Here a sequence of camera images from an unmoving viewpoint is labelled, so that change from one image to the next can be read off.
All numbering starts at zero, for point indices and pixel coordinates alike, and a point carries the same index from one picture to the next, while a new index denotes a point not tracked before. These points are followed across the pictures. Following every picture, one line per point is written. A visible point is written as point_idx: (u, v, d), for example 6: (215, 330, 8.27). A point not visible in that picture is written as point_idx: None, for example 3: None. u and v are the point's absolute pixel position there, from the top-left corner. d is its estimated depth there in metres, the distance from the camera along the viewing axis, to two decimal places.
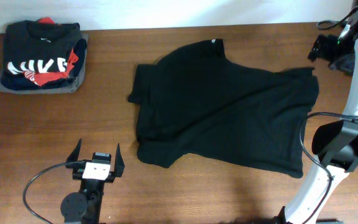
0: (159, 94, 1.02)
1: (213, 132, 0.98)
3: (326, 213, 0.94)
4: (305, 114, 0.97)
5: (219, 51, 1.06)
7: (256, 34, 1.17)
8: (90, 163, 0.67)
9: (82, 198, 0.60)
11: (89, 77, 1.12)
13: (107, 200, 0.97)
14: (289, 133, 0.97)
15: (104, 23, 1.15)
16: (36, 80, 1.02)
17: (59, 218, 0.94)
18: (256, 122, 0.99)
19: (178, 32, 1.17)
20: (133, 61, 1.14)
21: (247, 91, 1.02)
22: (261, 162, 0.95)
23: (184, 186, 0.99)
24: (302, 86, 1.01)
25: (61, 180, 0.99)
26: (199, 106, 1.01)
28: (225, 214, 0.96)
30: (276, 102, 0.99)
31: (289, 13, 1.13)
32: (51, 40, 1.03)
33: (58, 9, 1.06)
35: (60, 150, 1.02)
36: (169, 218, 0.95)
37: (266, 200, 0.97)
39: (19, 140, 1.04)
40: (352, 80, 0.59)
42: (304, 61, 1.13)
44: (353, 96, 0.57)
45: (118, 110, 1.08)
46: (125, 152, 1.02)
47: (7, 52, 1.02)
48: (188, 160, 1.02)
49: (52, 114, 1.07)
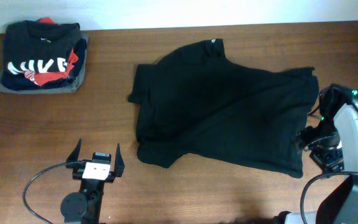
0: (159, 95, 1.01)
1: (212, 132, 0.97)
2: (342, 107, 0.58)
3: None
4: (305, 114, 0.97)
5: (219, 51, 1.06)
7: (256, 34, 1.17)
8: (89, 163, 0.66)
9: (81, 198, 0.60)
11: (89, 77, 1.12)
13: (107, 200, 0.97)
14: (289, 132, 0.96)
15: (104, 24, 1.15)
16: (36, 80, 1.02)
17: (59, 218, 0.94)
18: (256, 122, 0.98)
19: (178, 32, 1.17)
20: (133, 61, 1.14)
21: (247, 91, 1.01)
22: (261, 162, 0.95)
23: (184, 186, 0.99)
24: (301, 86, 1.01)
25: (61, 179, 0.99)
26: (199, 106, 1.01)
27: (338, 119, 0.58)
28: (225, 213, 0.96)
30: (276, 102, 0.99)
31: (289, 14, 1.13)
32: (51, 40, 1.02)
33: (58, 9, 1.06)
35: (60, 150, 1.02)
36: (169, 218, 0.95)
37: (266, 200, 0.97)
39: (19, 140, 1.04)
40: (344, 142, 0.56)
42: (302, 61, 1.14)
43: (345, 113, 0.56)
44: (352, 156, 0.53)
45: (118, 110, 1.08)
46: (125, 152, 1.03)
47: (7, 52, 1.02)
48: (188, 160, 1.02)
49: (52, 114, 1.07)
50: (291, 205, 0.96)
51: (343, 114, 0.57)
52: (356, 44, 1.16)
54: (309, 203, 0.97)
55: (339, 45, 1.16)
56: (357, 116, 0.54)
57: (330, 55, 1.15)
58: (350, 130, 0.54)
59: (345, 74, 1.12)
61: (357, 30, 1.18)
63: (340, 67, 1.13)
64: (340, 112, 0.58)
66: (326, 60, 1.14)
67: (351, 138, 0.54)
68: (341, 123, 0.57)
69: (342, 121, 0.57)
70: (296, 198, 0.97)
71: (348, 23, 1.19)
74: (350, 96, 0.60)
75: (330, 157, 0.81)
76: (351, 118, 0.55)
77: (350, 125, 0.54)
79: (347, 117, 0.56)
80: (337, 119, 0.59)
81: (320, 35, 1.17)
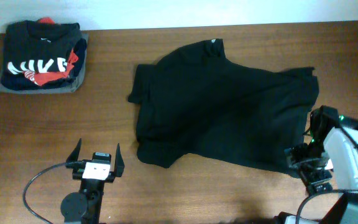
0: (159, 95, 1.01)
1: (212, 133, 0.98)
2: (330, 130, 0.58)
3: (319, 211, 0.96)
4: (305, 114, 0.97)
5: (219, 51, 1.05)
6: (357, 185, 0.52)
7: (256, 34, 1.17)
8: (90, 163, 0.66)
9: (81, 198, 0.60)
11: (89, 77, 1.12)
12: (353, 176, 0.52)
13: (107, 200, 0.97)
14: (289, 132, 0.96)
15: (104, 24, 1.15)
16: (36, 80, 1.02)
17: (59, 218, 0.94)
18: (256, 122, 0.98)
19: (178, 32, 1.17)
20: (133, 61, 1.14)
21: (247, 91, 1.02)
22: (260, 162, 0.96)
23: (184, 186, 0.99)
24: (301, 86, 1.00)
25: (61, 179, 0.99)
26: (199, 107, 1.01)
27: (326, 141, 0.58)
28: (225, 213, 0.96)
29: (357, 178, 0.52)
30: (276, 102, 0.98)
31: (289, 14, 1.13)
32: (51, 40, 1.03)
33: (58, 9, 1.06)
35: (60, 150, 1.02)
36: (169, 218, 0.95)
37: (266, 200, 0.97)
39: (19, 140, 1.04)
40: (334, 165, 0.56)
42: (302, 61, 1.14)
43: (332, 136, 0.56)
44: (344, 176, 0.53)
45: (117, 110, 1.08)
46: (125, 152, 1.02)
47: (7, 52, 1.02)
48: (188, 160, 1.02)
49: (52, 114, 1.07)
50: (291, 205, 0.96)
51: (331, 139, 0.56)
52: (356, 44, 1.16)
54: (308, 203, 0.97)
55: (339, 45, 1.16)
56: (344, 137, 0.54)
57: (330, 55, 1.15)
58: (340, 153, 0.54)
59: (345, 74, 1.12)
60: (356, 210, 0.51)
61: (357, 30, 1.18)
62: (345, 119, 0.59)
63: (340, 68, 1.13)
64: (329, 135, 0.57)
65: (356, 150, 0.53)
66: (326, 60, 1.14)
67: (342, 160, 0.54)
68: (329, 147, 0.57)
69: (330, 145, 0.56)
70: (296, 198, 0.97)
71: (348, 23, 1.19)
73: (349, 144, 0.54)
74: (337, 119, 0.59)
75: (316, 177, 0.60)
76: (341, 141, 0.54)
77: (340, 147, 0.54)
79: (335, 141, 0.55)
80: (325, 144, 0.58)
81: (320, 35, 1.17)
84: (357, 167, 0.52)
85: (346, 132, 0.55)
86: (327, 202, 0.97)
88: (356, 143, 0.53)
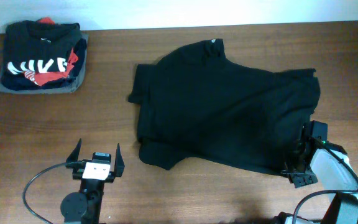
0: (159, 95, 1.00)
1: (212, 135, 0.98)
2: (317, 152, 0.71)
3: (317, 211, 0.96)
4: (307, 117, 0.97)
5: (219, 51, 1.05)
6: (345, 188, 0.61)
7: (256, 35, 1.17)
8: (90, 163, 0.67)
9: (81, 198, 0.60)
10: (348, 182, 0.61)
11: (89, 77, 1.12)
12: (340, 182, 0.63)
13: (107, 200, 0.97)
14: (290, 135, 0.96)
15: (104, 24, 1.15)
16: (37, 80, 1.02)
17: (58, 218, 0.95)
18: (257, 124, 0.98)
19: (178, 32, 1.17)
20: (133, 61, 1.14)
21: (247, 92, 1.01)
22: (261, 165, 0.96)
23: (184, 186, 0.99)
24: (302, 88, 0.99)
25: (61, 180, 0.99)
26: (199, 107, 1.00)
27: (319, 161, 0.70)
28: (225, 213, 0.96)
29: (345, 182, 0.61)
30: (277, 105, 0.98)
31: (290, 15, 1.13)
32: (51, 40, 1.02)
33: (58, 9, 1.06)
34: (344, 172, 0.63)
35: (59, 150, 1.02)
36: (169, 218, 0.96)
37: (266, 200, 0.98)
39: (19, 140, 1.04)
40: (329, 177, 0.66)
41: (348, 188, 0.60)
42: (302, 61, 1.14)
43: (321, 157, 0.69)
44: (337, 183, 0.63)
45: (118, 110, 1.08)
46: (125, 152, 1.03)
47: (7, 52, 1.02)
48: (188, 160, 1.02)
49: (52, 113, 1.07)
50: (291, 205, 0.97)
51: (319, 157, 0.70)
52: (356, 44, 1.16)
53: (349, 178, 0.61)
54: (308, 203, 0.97)
55: (339, 45, 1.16)
56: (329, 155, 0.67)
57: (330, 55, 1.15)
58: (327, 167, 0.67)
59: (344, 74, 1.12)
60: (350, 208, 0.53)
61: (357, 30, 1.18)
62: (327, 142, 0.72)
63: (340, 68, 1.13)
64: (316, 155, 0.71)
65: (339, 163, 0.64)
66: (326, 60, 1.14)
67: (331, 172, 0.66)
68: (319, 165, 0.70)
69: (321, 162, 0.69)
70: (296, 198, 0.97)
71: (349, 23, 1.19)
73: (334, 159, 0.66)
74: (321, 141, 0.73)
75: (302, 182, 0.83)
76: (327, 158, 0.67)
77: (327, 163, 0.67)
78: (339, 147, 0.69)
79: (324, 158, 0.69)
80: (318, 163, 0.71)
81: (321, 35, 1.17)
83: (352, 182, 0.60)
84: (342, 175, 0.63)
85: (330, 150, 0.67)
86: (326, 201, 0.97)
88: (339, 157, 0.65)
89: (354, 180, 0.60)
